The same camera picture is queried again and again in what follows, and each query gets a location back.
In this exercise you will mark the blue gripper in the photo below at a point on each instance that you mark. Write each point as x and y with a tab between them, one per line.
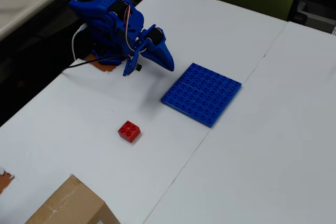
161	50

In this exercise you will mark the red 2x2 building block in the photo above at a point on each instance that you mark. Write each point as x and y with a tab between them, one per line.
129	130

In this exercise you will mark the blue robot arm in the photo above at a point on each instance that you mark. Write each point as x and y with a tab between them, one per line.
105	24

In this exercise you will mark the blue 8x8 building plate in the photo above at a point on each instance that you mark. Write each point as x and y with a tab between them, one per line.
200	95

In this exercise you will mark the white foam board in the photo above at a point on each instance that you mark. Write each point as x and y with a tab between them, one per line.
92	155
262	155

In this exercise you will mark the grey black box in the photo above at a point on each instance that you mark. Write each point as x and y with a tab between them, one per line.
315	11

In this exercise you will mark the brown cardboard box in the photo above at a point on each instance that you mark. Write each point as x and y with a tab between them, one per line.
71	203

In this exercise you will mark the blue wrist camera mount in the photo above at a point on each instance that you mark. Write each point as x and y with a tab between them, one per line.
131	65

